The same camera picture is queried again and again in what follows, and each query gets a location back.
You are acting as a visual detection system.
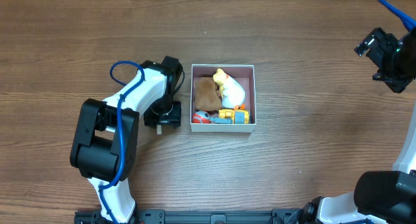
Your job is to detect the white plush duck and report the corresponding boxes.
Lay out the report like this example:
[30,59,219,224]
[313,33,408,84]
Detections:
[213,68,246,110]

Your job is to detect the white box pink interior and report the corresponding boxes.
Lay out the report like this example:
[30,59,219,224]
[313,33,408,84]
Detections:
[189,64,257,133]

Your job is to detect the brown plush bear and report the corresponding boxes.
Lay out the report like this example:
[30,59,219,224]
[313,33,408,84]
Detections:
[194,77,222,112]

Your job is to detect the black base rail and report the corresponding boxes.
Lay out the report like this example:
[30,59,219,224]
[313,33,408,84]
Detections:
[73,208,306,224]

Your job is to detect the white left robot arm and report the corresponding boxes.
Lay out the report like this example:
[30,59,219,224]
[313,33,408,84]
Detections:
[70,56,185,223]

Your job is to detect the red toy ball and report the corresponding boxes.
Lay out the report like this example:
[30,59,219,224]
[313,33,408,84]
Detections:
[192,110,211,124]

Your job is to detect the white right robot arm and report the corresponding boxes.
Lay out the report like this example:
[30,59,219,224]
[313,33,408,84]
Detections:
[297,28,415,223]

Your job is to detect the yellow wooden rattle drum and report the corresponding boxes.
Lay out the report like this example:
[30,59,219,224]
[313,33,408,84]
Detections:
[156,125,162,135]

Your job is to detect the yellow toy bulldozer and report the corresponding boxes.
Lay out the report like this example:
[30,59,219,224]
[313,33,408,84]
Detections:
[210,109,251,124]

